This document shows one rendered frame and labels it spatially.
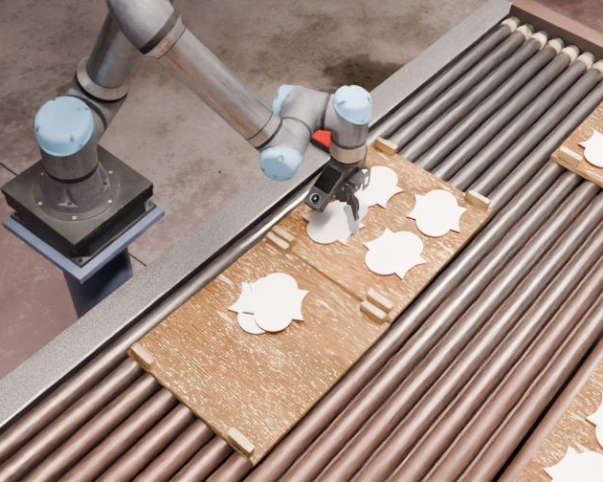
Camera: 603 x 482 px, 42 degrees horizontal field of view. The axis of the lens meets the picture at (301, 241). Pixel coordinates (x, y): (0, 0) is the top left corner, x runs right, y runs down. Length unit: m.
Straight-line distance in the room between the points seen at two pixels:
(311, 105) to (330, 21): 2.46
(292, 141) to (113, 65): 0.42
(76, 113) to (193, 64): 0.37
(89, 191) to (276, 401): 0.63
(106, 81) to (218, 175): 1.54
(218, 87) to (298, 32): 2.52
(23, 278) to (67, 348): 1.34
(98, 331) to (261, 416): 0.39
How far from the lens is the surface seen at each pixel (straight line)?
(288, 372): 1.56
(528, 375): 1.66
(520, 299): 1.76
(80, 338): 1.67
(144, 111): 3.50
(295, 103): 1.56
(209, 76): 1.42
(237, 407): 1.52
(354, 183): 1.68
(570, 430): 1.61
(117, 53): 1.64
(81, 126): 1.68
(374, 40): 3.91
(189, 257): 1.75
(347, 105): 1.53
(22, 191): 1.88
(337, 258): 1.73
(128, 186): 1.86
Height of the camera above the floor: 2.29
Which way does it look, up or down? 51 degrees down
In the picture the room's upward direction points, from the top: 3 degrees clockwise
